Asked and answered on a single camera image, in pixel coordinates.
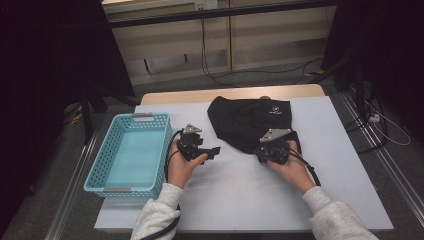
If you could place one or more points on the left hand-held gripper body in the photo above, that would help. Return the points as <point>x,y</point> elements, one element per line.
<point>191,143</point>

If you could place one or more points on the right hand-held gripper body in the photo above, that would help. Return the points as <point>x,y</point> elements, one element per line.
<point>273,150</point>

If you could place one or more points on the black shorts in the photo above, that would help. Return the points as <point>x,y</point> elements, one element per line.
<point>243,123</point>

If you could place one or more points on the light blue plastic basket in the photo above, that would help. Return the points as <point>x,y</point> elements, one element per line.
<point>133,156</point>

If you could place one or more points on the person's right hand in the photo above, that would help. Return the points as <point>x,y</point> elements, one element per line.
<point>293,170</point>

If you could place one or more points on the person's left hand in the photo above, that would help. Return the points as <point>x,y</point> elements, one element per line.
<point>180,170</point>

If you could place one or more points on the wooden table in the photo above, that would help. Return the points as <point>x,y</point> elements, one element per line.
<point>183,96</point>

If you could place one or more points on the white table cover sheet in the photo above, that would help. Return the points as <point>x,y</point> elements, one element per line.
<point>233,200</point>

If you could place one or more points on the black upright stand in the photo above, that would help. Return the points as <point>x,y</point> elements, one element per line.
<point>359,93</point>

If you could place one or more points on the white plug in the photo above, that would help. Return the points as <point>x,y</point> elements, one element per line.
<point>374,118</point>

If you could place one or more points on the black tripod stand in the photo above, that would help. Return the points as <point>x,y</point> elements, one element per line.
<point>87,116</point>

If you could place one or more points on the black horizontal bar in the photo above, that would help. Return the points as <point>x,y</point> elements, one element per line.
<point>216,13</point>

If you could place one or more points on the narrow black curtain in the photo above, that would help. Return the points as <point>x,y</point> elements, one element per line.
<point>383,50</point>

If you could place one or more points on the large black curtain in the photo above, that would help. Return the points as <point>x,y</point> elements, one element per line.
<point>40,66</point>

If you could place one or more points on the metal floor rail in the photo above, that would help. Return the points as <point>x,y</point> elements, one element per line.
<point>71,190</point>
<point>383,156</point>

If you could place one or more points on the white wall outlet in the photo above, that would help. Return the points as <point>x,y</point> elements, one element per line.
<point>206,4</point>

